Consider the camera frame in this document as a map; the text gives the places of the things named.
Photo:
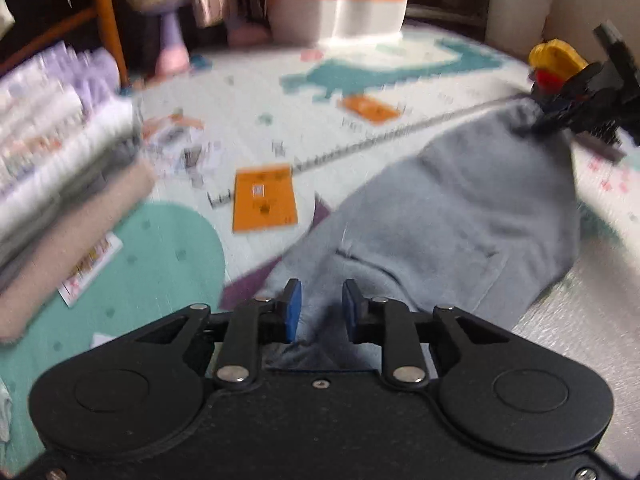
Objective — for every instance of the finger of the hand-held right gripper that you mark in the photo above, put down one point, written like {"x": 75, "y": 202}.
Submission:
{"x": 552, "y": 119}
{"x": 562, "y": 91}

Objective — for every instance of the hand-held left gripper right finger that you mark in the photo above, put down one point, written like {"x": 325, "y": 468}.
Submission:
{"x": 351, "y": 312}

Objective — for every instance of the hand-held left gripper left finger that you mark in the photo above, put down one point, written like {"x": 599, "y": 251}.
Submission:
{"x": 292, "y": 310}

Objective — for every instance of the grey sweatshirt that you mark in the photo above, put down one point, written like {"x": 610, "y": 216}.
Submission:
{"x": 450, "y": 210}

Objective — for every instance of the stack of folded clothes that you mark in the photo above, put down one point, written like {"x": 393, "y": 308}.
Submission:
{"x": 55, "y": 160}

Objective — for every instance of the white bin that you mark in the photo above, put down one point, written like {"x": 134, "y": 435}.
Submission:
{"x": 520, "y": 7}

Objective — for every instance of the large orange card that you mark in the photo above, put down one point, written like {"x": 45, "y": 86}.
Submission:
{"x": 264, "y": 199}

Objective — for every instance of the printed play mat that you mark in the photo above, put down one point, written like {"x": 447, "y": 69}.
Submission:
{"x": 310, "y": 125}

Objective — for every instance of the playing card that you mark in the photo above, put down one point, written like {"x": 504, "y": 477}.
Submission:
{"x": 87, "y": 270}

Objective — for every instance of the low white storage box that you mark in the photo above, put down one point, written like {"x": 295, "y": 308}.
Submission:
{"x": 370, "y": 10}

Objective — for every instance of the tall white storage box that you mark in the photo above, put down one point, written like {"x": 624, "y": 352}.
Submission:
{"x": 300, "y": 5}

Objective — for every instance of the pink slipper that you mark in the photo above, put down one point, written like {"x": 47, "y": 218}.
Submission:
{"x": 248, "y": 34}

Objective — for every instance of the orange wooden chair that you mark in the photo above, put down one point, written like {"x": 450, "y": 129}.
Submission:
{"x": 107, "y": 20}

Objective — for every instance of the purple pedestal toy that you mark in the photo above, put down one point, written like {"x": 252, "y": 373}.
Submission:
{"x": 170, "y": 35}

